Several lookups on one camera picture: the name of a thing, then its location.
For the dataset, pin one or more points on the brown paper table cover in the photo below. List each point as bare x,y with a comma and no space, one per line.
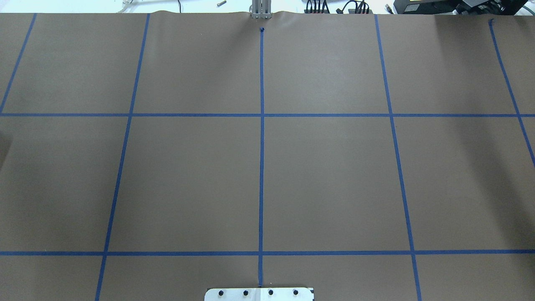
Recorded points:
369,157

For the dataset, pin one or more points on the aluminium frame post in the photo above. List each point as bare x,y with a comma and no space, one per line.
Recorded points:
261,9

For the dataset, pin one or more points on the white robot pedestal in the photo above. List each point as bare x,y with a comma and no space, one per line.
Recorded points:
260,294

